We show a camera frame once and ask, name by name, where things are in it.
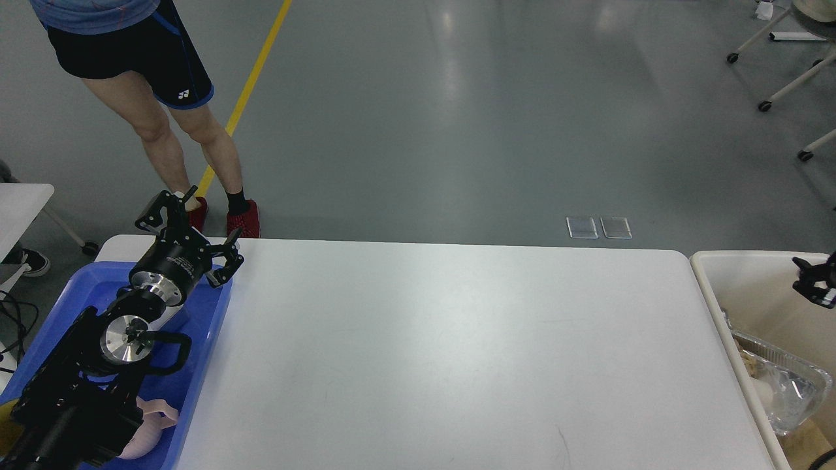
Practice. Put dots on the clear floor plate right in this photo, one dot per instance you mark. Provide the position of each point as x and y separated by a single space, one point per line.
616 227

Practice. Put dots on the clear floor plate left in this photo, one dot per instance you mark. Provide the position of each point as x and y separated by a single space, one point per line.
582 227

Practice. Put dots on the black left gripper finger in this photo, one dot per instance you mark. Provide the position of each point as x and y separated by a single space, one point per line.
166 211
229 251

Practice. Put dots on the brown paper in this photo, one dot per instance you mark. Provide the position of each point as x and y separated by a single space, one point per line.
753 363
804 445

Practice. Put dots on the blue plastic bin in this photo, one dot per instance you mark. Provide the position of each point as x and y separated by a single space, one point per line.
200 318

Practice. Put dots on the white side table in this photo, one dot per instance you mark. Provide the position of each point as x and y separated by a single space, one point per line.
21 203

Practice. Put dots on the clear floor plate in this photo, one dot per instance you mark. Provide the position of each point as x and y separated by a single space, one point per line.
582 227
616 227

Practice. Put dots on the aluminium foil tray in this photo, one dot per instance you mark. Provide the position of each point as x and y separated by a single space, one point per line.
800 387

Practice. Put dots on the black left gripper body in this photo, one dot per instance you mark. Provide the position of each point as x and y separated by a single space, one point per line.
173 265

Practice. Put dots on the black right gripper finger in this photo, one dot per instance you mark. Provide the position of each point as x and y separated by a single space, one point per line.
816 283

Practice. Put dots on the beige plastic bin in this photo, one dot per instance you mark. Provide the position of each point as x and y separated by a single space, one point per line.
751 291

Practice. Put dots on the pink mug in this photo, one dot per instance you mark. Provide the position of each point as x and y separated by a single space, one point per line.
157 415

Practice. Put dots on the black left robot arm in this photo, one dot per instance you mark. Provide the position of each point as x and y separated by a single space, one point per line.
75 399

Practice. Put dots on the white paper cup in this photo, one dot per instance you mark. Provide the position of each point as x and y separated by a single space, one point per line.
763 391

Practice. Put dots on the dark blue yellow mug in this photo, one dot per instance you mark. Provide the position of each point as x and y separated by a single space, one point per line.
6 410

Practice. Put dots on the standing person in shorts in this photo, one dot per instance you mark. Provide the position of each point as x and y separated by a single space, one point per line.
137 58

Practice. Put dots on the brown paper in bin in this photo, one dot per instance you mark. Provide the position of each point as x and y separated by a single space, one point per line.
804 445

